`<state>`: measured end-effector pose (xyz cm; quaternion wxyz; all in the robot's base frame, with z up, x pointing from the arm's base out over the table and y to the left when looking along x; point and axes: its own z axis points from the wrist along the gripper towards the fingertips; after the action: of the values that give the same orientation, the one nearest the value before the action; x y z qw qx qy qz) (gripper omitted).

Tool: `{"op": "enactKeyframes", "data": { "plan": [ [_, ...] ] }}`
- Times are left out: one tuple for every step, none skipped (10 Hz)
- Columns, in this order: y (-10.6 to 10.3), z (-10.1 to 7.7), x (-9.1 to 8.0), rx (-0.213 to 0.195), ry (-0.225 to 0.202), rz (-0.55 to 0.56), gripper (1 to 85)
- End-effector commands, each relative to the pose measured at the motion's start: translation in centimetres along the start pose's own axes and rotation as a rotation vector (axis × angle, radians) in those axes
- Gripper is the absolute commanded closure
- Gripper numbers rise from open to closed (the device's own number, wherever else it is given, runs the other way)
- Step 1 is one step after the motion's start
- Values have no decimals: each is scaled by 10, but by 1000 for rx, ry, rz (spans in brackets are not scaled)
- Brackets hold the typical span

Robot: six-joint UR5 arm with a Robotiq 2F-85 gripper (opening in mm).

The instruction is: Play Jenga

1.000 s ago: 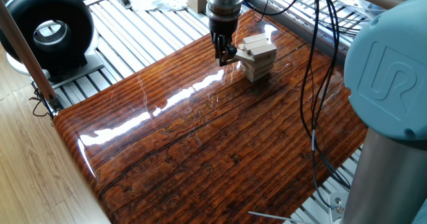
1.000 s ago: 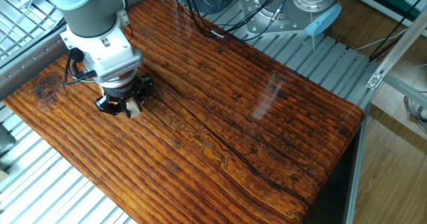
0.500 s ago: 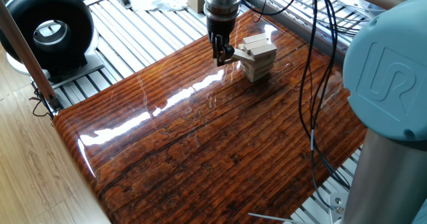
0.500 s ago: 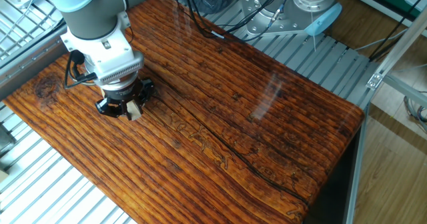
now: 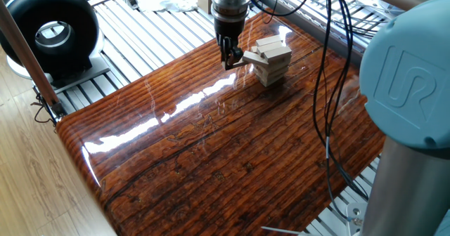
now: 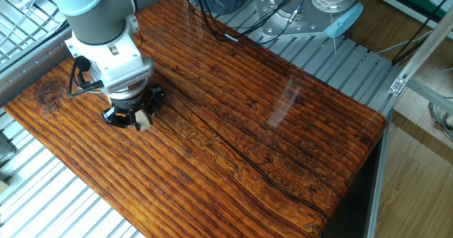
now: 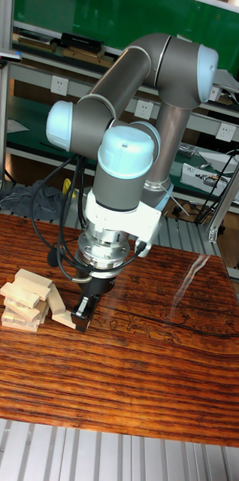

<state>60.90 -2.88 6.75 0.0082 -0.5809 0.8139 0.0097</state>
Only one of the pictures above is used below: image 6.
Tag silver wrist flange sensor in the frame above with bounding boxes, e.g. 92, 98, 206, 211
105, 78, 151, 106

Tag coloured wire bundle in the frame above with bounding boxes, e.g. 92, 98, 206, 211
427, 96, 453, 142

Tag white zip tie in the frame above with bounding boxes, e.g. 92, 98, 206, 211
329, 11, 338, 55

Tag silver corner bracket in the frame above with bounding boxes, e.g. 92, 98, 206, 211
388, 75, 408, 96

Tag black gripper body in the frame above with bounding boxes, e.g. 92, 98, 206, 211
110, 87, 154, 113

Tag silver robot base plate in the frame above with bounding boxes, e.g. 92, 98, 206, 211
253, 0, 325, 39

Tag aluminium frame crossbar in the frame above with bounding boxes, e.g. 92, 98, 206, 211
406, 79, 453, 115

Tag grey aluminium beam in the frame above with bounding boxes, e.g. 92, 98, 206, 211
0, 25, 74, 106

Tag grey sheathed cable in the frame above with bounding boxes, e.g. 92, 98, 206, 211
224, 2, 318, 43

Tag aluminium frame post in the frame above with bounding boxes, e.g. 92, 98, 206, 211
399, 7, 453, 87

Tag protruding wooden jenga block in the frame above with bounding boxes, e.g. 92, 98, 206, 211
134, 109, 153, 132

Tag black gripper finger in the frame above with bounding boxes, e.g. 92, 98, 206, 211
143, 85, 166, 126
101, 106, 141, 131

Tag metal wire grid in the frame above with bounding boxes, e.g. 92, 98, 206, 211
0, 0, 70, 66

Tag grey table frame rail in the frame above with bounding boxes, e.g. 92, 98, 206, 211
366, 113, 392, 238

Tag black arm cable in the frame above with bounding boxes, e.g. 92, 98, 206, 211
67, 0, 318, 99

